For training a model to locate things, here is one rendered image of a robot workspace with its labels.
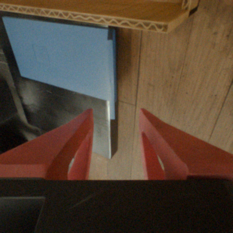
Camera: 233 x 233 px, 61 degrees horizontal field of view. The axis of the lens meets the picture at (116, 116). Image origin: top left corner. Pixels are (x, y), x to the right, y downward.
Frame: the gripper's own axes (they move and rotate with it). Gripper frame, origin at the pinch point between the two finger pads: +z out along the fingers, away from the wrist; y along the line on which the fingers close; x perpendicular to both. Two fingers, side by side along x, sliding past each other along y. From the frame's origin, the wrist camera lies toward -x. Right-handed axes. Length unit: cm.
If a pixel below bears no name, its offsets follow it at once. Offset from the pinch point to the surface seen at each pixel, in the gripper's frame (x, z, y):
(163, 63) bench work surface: -1.0, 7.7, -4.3
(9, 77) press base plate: 5.9, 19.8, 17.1
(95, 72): 0.2, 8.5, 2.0
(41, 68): 1.3, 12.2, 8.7
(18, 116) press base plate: 14.3, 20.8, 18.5
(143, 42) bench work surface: -2.6, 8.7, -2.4
